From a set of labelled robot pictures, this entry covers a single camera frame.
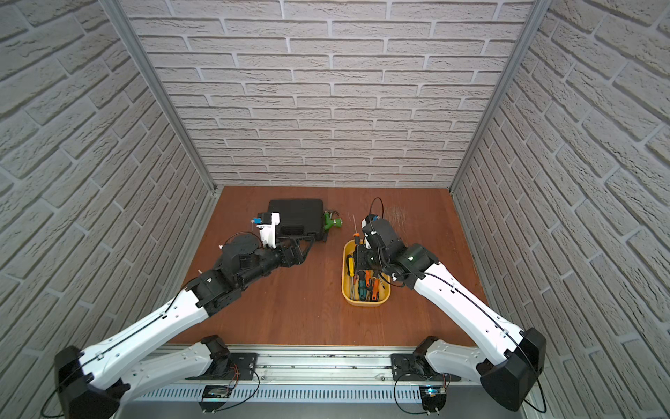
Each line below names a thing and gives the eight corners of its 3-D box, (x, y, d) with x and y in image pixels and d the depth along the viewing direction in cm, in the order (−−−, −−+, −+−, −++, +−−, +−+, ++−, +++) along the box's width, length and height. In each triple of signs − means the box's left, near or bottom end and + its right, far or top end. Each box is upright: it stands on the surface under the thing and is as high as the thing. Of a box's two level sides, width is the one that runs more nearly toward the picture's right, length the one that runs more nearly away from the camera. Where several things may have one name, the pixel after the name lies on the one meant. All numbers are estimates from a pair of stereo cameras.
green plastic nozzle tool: (323, 229, 107) (323, 225, 104) (324, 215, 111) (324, 210, 109) (342, 230, 107) (342, 225, 104) (342, 215, 112) (342, 210, 109)
